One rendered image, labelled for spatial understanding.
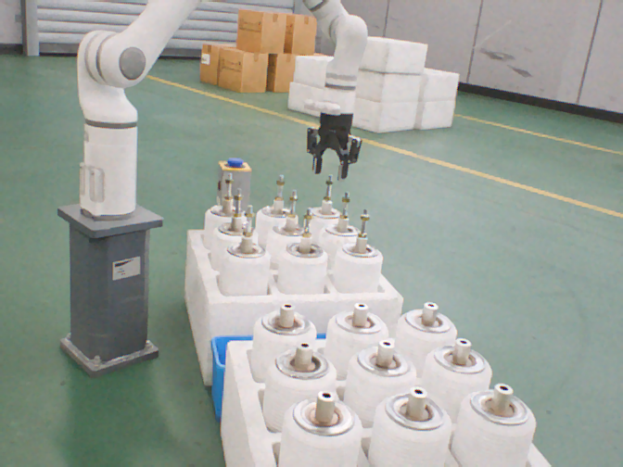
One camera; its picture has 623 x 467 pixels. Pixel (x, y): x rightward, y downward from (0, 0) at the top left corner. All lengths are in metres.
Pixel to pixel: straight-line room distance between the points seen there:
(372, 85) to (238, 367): 3.23
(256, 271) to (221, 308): 0.09
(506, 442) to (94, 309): 0.78
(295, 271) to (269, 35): 4.08
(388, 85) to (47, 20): 3.47
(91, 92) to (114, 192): 0.18
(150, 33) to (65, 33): 5.38
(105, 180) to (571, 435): 0.99
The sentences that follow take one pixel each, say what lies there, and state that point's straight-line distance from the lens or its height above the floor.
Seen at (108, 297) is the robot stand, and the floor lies 0.16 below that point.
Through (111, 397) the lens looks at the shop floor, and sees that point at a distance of 1.29.
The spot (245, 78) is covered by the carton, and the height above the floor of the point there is 0.11.
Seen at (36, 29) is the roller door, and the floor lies 0.23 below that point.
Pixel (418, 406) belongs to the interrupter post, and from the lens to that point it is 0.84.
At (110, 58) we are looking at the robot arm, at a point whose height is 0.59.
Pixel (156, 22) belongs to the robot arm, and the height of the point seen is 0.65.
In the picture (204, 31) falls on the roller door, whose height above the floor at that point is 0.30.
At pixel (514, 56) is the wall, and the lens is 6.94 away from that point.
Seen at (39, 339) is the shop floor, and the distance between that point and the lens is 1.49.
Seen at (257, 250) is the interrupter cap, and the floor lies 0.25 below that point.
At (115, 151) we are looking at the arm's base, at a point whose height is 0.43.
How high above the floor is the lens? 0.72
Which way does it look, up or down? 19 degrees down
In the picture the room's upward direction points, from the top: 7 degrees clockwise
